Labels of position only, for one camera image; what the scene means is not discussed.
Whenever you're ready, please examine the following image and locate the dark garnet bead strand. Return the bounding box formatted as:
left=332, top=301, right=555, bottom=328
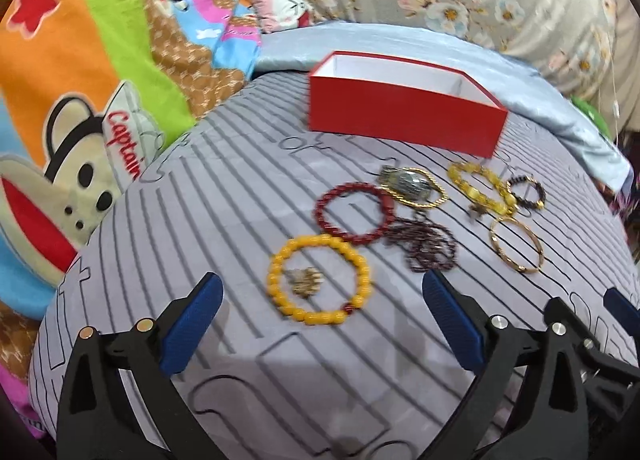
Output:
left=385, top=218, right=457, bottom=272

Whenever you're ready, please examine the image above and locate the gold bangle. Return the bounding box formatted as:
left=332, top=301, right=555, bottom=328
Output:
left=489, top=216, right=546, bottom=275

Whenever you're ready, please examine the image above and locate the black and gold bead bracelet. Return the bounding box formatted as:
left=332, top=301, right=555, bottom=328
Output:
left=506, top=174, right=548, bottom=212

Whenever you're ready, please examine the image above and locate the gold small-bead bracelet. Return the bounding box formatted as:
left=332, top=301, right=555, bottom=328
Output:
left=384, top=166, right=449, bottom=211

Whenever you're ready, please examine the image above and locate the translucent yellow chunky bracelet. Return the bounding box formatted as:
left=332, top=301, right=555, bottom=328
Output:
left=447, top=160, right=519, bottom=219

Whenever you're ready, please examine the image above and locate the dark red bead bracelet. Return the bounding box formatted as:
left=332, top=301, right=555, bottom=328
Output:
left=313, top=181, right=398, bottom=247

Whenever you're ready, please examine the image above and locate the yellow bead bracelet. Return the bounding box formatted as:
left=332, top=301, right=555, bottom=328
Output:
left=266, top=232, right=374, bottom=327

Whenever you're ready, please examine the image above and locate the gold flower brooch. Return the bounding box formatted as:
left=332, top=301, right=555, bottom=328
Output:
left=284, top=267, right=323, bottom=298

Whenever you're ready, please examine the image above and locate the silver metal watch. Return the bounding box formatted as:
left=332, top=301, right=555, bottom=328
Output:
left=378, top=165, right=435, bottom=203

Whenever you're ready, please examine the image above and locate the green plastic object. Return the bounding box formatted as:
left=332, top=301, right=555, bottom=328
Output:
left=570, top=96, right=612, bottom=140

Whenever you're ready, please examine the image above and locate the red cardboard box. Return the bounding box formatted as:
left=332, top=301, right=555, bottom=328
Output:
left=309, top=50, right=508, bottom=158

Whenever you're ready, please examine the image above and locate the light blue pillow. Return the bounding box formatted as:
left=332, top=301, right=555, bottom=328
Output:
left=254, top=21, right=632, bottom=192

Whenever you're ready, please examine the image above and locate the cartoon monkey bedsheet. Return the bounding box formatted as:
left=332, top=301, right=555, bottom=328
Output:
left=1, top=0, right=260, bottom=437

